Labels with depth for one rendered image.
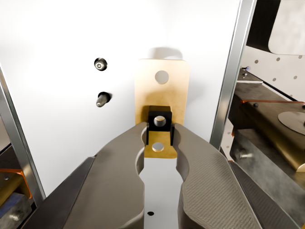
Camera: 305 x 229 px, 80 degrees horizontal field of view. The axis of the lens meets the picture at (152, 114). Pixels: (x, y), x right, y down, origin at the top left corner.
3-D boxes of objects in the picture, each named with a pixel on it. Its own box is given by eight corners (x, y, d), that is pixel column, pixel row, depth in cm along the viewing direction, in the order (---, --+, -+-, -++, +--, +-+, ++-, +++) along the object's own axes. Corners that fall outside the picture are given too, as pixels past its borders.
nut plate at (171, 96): (178, 156, 16) (180, 166, 15) (135, 155, 16) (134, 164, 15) (190, 60, 12) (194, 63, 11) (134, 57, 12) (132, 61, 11)
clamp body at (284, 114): (244, 89, 48) (405, 218, 17) (198, 87, 48) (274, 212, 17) (251, 63, 45) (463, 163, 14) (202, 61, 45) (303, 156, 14)
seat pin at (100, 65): (110, 64, 17) (103, 71, 15) (101, 64, 17) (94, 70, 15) (109, 56, 17) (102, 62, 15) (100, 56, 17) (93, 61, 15)
